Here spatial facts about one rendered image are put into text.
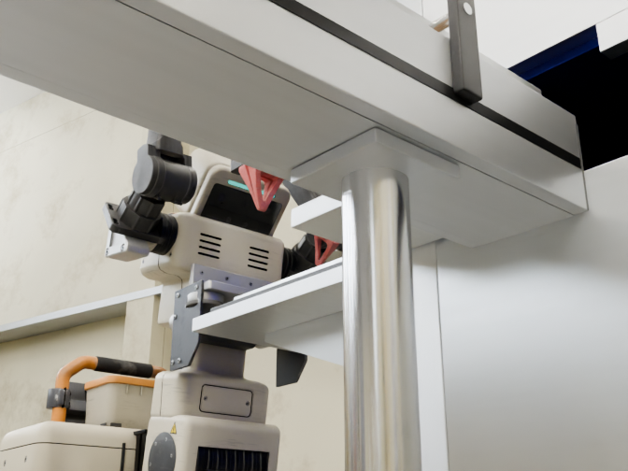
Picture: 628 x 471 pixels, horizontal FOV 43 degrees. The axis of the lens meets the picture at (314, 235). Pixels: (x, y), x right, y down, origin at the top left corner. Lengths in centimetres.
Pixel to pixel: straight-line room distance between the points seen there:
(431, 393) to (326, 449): 444
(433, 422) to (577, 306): 18
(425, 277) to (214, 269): 87
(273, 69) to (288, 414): 499
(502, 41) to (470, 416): 37
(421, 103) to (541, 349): 25
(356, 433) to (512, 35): 46
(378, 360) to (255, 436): 109
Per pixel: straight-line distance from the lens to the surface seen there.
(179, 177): 153
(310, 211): 73
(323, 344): 104
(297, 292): 96
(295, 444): 535
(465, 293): 76
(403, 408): 52
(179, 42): 46
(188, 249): 163
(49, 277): 776
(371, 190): 56
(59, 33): 47
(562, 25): 80
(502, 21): 85
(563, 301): 70
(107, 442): 176
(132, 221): 158
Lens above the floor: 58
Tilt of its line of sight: 21 degrees up
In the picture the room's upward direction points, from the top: straight up
